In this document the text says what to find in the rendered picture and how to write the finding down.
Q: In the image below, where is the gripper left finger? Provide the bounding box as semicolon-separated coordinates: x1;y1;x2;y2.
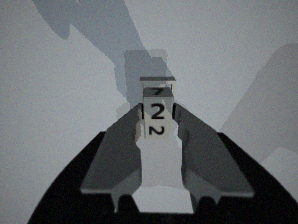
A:
27;103;144;224

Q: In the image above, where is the white cube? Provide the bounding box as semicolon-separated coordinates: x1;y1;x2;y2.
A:
143;87;174;123
144;123;170;139

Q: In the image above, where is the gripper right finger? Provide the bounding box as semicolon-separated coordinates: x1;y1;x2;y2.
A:
172;103;298;224

